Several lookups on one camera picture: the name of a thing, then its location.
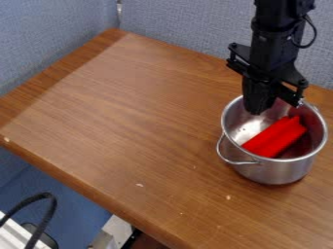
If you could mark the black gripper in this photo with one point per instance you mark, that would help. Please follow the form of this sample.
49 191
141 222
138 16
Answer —
267 65

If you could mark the red rectangular block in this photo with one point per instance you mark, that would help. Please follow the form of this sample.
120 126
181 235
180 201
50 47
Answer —
276 138

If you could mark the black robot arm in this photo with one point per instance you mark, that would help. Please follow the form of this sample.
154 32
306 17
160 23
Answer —
284 14

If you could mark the stainless steel pot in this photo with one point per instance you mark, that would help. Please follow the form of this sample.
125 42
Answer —
292 165

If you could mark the white ridged object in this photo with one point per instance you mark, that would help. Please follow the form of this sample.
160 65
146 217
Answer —
14 236

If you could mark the white table bracket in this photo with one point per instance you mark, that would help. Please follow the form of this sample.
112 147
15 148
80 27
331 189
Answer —
114 234

